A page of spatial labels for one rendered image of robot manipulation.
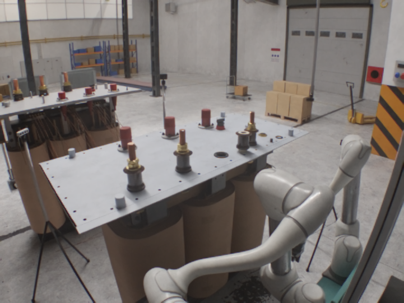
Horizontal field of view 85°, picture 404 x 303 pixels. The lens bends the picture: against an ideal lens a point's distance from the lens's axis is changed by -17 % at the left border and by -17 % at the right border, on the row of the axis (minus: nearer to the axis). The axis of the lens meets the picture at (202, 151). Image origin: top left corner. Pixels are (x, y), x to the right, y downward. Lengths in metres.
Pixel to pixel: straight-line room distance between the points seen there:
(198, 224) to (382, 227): 1.01
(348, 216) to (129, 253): 1.28
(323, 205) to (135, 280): 1.10
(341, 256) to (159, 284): 1.09
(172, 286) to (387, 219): 0.77
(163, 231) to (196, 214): 0.28
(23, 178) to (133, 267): 1.64
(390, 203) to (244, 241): 1.36
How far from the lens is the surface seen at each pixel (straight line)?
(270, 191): 0.93
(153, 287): 0.91
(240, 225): 2.02
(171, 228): 1.40
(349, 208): 1.69
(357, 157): 1.37
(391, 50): 5.93
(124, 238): 1.35
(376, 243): 1.11
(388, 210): 1.04
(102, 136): 2.84
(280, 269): 1.28
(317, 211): 0.86
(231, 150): 1.54
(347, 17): 14.88
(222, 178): 1.58
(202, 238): 1.68
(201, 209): 1.54
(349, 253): 1.63
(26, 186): 2.81
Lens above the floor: 1.93
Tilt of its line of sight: 22 degrees down
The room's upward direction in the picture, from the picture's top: straight up
